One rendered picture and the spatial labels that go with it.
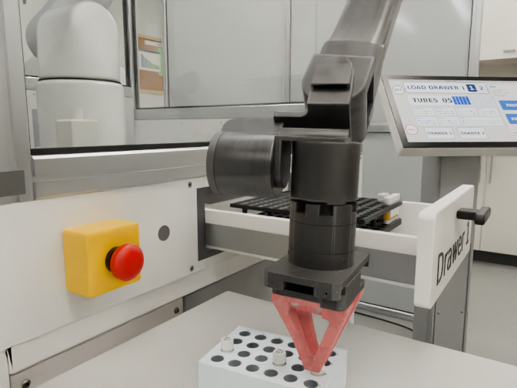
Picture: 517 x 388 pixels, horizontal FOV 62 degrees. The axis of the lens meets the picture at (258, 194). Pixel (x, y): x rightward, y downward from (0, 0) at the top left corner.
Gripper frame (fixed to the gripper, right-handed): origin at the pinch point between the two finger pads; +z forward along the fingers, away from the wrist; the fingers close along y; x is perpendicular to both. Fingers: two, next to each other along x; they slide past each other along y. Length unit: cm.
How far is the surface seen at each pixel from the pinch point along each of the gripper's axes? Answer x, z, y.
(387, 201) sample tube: -0.4, -9.9, -32.7
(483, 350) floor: 22, 78, -180
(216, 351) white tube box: -10.0, 1.7, 0.9
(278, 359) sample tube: -3.4, 0.8, 0.5
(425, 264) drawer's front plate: 7.4, -6.2, -13.9
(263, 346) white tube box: -6.3, 1.6, -2.2
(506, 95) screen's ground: 18, -34, -137
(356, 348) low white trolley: 0.7, 5.0, -13.1
